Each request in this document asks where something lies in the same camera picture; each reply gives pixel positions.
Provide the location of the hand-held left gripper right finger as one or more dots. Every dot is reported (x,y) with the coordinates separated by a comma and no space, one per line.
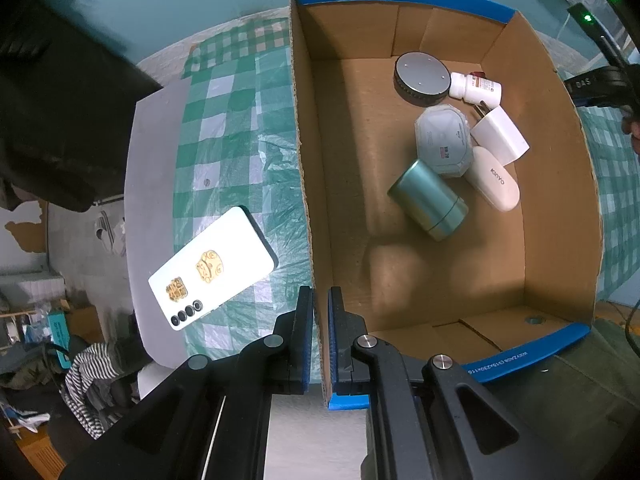
(332,340)

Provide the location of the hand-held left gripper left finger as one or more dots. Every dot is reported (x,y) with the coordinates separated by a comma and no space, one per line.
(307,340)

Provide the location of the blue-edged cardboard box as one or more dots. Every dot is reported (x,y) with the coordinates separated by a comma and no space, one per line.
(425,280)

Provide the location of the white charger cube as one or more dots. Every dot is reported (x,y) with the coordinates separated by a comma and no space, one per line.
(502,137)

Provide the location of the white pill bottle red label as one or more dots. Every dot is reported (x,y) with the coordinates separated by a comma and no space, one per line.
(472,89)

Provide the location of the white earbuds case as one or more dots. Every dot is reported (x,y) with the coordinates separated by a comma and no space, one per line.
(495,180)

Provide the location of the teal cylinder container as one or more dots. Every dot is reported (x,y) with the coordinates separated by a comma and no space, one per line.
(430,200)

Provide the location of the clear octagonal box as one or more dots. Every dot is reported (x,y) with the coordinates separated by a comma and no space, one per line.
(442,140)

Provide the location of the black round speaker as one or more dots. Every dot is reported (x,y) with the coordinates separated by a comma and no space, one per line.
(420,77)

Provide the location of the person's right hand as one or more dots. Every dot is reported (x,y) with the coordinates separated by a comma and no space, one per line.
(634,127)

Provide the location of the white smartphone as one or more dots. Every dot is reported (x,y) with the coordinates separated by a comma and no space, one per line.
(215,270)

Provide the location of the green checkered tablecloth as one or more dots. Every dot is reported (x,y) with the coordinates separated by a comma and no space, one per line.
(230,160)
(612,220)

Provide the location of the white slipper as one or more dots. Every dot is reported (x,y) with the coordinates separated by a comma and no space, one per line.
(120,237)
(102,230)

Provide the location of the striped cloth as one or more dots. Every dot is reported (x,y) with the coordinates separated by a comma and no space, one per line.
(92,390)

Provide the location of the teal carton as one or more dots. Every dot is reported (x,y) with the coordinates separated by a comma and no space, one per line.
(60,337)

